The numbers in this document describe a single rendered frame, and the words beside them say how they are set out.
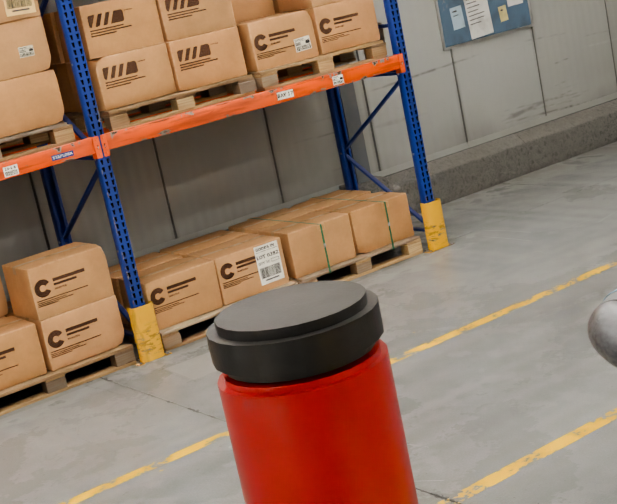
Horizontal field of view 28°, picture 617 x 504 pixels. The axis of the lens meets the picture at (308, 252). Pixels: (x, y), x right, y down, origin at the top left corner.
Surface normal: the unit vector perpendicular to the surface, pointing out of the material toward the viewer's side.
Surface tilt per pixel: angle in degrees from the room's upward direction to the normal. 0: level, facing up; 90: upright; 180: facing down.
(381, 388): 90
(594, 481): 0
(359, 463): 90
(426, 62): 90
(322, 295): 0
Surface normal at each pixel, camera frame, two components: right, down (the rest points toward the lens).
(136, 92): 0.60, 0.11
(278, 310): -0.20, -0.95
